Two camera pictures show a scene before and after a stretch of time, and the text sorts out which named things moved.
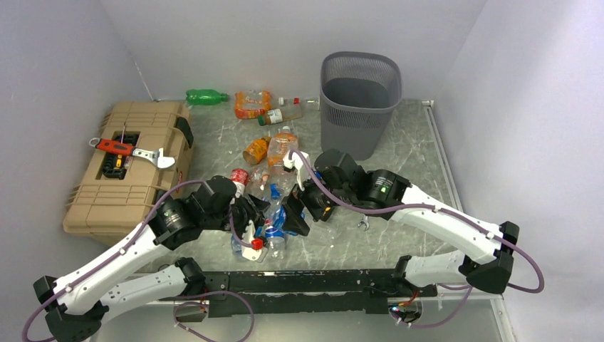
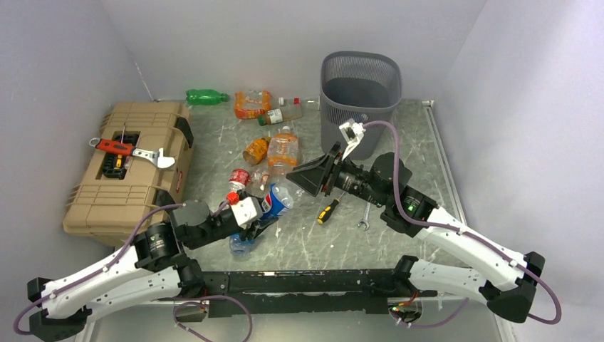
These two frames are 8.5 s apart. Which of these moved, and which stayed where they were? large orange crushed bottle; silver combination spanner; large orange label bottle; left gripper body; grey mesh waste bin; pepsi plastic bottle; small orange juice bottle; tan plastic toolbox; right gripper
Moved: left gripper body; pepsi plastic bottle; right gripper
Stayed: tan plastic toolbox; small orange juice bottle; large orange crushed bottle; silver combination spanner; grey mesh waste bin; large orange label bottle
